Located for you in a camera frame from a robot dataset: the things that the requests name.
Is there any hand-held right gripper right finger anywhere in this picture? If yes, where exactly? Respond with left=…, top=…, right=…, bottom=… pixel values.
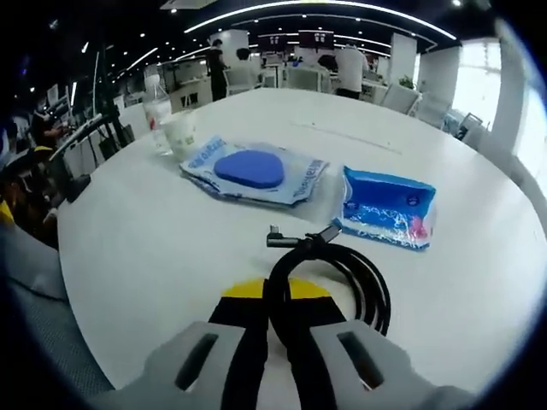
left=288, top=278, right=467, bottom=410

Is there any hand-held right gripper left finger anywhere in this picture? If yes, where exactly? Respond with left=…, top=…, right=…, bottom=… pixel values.
left=91, top=278, right=269, bottom=410

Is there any black phone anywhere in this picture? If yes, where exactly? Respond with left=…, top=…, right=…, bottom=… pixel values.
left=63, top=174, right=93, bottom=204

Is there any black cable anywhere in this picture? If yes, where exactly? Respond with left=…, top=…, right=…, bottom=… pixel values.
left=261, top=221, right=392, bottom=358

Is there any clear plastic bottle white cap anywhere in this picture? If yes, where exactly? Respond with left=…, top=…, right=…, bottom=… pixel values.
left=142, top=70, right=174, bottom=157

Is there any white paper cup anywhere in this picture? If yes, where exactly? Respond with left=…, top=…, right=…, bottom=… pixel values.
left=159, top=111, right=198, bottom=158

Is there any blue tissue pack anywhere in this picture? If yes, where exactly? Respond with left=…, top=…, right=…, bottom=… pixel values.
left=330, top=165, right=438, bottom=255

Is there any clear bag with blue pad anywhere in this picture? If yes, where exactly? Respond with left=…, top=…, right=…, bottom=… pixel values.
left=178, top=133, right=331, bottom=211

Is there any group of white office chairs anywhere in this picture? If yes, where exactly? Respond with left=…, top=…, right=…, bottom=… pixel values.
left=225, top=66, right=486, bottom=138

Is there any white side desk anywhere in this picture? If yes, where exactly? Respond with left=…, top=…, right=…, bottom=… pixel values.
left=48, top=112, right=104, bottom=162

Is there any black tripod stand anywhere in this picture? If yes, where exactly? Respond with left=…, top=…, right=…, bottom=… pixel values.
left=95, top=41, right=130, bottom=149

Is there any grey mesh chair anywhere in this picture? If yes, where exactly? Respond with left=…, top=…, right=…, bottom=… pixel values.
left=0, top=221, right=117, bottom=405

